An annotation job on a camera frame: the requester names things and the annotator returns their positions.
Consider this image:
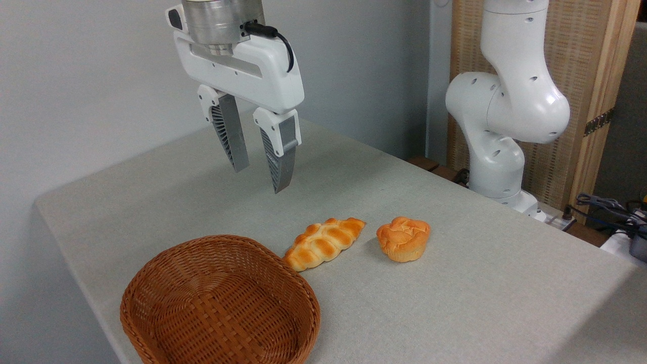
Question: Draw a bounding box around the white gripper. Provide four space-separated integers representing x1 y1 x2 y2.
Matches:
166 5 305 195

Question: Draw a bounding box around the long braided bread loaf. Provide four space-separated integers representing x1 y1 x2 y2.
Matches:
282 217 366 272

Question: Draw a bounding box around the brown woven wicker basket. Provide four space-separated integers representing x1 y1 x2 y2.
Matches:
120 234 321 364

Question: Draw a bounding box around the round muffin-shaped bread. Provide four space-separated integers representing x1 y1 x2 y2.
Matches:
376 216 432 263

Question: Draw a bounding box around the wooden framed rattan screen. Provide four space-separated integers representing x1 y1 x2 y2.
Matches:
447 0 641 224

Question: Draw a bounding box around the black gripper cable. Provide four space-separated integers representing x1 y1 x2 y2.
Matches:
242 21 295 73

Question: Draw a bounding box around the black cable bundle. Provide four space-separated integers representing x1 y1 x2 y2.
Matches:
565 193 647 234

